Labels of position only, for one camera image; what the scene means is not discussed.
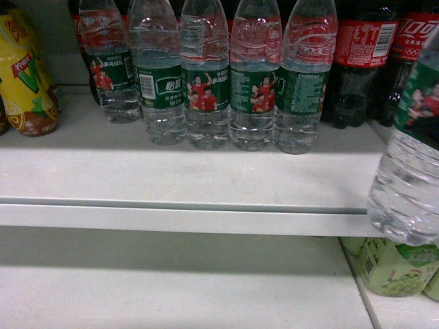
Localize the water bottle green label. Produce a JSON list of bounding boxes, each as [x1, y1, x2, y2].
[[367, 29, 438, 246], [272, 1, 338, 155]]

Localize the hidden water bottle behind front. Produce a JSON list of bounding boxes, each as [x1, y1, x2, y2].
[[229, 1, 282, 151]]

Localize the middle water bottle red players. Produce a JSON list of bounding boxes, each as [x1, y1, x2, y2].
[[180, 1, 230, 150]]

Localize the white upper shelf board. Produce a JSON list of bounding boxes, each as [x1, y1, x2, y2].
[[1, 87, 385, 236]]

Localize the water bottle barcode label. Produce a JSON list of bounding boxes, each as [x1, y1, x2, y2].
[[128, 1, 186, 145]]

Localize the leftmost water bottle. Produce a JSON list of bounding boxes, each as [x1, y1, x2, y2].
[[79, 1, 141, 124]]

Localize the green drink carton behind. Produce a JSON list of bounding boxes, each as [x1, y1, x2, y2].
[[340, 236, 366, 256]]

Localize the yellow lemon tea bottle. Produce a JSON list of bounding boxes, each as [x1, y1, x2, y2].
[[1, 8, 58, 137]]

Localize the cola bottle red label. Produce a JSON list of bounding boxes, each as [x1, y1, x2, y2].
[[322, 1, 401, 129]]

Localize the green grape drink carton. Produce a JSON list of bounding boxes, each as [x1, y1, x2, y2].
[[357, 238, 438, 297]]

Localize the cola bottle olympic label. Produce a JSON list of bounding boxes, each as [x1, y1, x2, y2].
[[372, 1, 438, 127]]

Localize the green drink carton right edge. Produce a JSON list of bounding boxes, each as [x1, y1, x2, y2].
[[423, 272, 439, 302]]

